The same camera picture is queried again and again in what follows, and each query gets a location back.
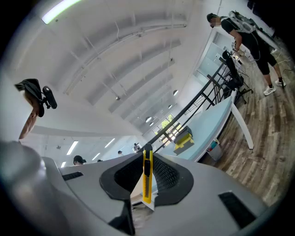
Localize person's head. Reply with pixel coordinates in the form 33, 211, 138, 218
18, 91, 40, 140

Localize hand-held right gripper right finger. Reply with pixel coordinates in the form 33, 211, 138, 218
136, 153, 268, 236

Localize yellow utility knife small item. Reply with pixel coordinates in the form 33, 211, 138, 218
142, 143, 154, 205

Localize dark grey case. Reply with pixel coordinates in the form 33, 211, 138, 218
174, 125, 194, 144

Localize black metal railing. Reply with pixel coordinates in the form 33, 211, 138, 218
141, 57, 232, 153

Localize black framed window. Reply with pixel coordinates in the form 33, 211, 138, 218
152, 113, 185, 147

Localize yellow foam block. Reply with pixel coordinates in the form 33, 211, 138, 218
173, 135, 195, 155

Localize grey white backpack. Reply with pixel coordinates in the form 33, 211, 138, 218
227, 10, 258, 33

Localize person's grey shirt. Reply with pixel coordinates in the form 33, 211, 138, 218
0, 140, 93, 236

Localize light blue table white legs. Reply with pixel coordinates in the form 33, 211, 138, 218
159, 90, 254, 162

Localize grey waste bin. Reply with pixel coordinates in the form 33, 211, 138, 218
206, 138, 223, 161

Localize black head-mounted camera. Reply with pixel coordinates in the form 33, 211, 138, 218
41, 85, 58, 110

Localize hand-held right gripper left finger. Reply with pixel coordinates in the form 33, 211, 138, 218
59, 152, 144, 236

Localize black office chair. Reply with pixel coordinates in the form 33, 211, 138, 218
222, 50, 254, 105

